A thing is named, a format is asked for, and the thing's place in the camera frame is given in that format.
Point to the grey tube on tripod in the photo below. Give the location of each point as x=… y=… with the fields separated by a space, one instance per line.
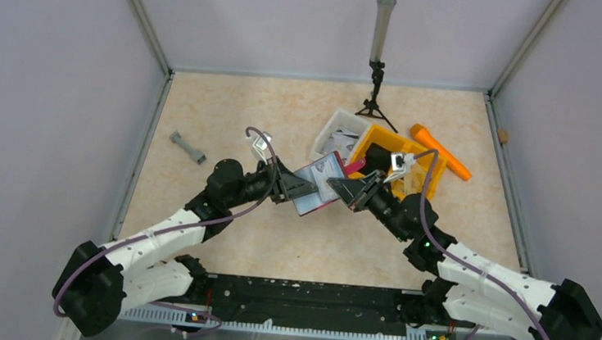
x=383 y=17

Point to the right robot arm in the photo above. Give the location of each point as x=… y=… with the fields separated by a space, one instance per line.
x=469 y=286

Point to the grey plastic connector piece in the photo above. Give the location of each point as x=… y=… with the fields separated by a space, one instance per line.
x=194 y=154

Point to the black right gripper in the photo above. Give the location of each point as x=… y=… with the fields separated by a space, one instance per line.
x=366 y=192

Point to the tan cards in bin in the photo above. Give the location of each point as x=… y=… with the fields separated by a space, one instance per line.
x=413 y=181

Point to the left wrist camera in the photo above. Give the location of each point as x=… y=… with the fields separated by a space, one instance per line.
x=259 y=146

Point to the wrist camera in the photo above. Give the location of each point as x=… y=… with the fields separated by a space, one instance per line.
x=401 y=164
x=259 y=146

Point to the cards in white bin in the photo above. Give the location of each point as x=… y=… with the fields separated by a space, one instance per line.
x=341 y=142

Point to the small tan wall object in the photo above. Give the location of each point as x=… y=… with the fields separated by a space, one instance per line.
x=502 y=135

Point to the red card holder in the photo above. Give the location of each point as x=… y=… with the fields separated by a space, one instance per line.
x=317 y=173

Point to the white plastic bin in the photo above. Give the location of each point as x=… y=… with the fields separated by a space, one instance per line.
x=344 y=121

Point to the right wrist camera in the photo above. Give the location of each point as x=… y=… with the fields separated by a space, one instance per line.
x=401 y=164

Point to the black block in bin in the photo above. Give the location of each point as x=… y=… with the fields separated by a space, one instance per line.
x=376 y=158

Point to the orange plastic carrot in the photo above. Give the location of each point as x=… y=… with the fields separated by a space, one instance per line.
x=421 y=134

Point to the black mini tripod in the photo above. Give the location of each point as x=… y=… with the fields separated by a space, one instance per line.
x=371 y=108

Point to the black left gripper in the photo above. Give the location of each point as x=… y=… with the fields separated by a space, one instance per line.
x=283 y=184

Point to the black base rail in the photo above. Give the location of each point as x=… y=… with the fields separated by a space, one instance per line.
x=317 y=306

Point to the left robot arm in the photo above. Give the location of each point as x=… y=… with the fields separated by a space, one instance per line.
x=101 y=281

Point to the yellow plastic bin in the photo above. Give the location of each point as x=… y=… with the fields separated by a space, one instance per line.
x=394 y=143

